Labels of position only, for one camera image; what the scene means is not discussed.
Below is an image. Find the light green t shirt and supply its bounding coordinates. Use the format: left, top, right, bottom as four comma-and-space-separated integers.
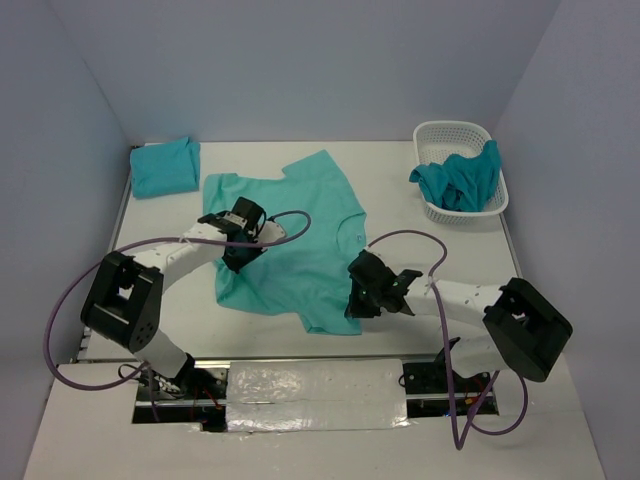
201, 149, 369, 336

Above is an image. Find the turquoise t shirt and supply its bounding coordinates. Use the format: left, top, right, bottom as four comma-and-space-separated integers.
130, 137, 201, 199

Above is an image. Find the dark teal t shirt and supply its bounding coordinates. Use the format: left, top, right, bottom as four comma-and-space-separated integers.
409, 140, 502, 213

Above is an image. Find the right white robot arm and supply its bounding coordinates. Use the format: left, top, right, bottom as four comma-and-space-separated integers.
345, 250, 573, 391

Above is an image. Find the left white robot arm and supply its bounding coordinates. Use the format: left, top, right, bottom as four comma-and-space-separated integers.
80, 197, 267, 399

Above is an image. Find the silver tape patch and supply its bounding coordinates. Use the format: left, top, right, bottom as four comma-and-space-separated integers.
226, 359, 409, 433

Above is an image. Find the white plastic laundry basket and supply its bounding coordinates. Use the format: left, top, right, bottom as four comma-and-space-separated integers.
409, 121, 509, 225

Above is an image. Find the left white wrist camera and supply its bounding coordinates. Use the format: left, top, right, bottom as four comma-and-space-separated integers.
258, 220, 287, 244

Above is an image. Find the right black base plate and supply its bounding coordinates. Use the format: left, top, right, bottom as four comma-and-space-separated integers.
398, 362, 490, 419

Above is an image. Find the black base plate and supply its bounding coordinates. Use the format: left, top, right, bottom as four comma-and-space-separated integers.
398, 362, 490, 419
131, 368, 229, 433

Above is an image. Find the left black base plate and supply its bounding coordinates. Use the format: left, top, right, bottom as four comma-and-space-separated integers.
131, 368, 229, 433

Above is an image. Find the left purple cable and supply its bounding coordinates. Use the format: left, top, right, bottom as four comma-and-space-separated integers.
45, 209, 314, 424

